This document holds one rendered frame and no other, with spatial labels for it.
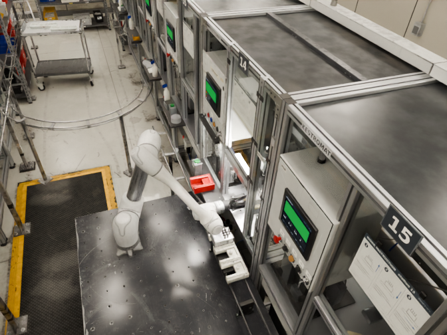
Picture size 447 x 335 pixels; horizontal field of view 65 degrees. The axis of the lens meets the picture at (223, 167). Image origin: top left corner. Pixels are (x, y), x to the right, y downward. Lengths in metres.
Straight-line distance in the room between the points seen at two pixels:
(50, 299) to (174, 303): 1.32
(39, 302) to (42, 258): 0.44
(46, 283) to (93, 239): 0.86
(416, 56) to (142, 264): 2.02
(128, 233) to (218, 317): 0.79
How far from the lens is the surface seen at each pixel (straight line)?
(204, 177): 2.66
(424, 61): 2.00
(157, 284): 2.43
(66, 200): 4.06
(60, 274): 3.47
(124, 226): 2.43
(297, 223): 1.52
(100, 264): 2.59
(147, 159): 2.05
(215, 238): 2.31
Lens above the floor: 2.75
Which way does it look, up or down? 41 degrees down
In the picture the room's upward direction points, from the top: 3 degrees clockwise
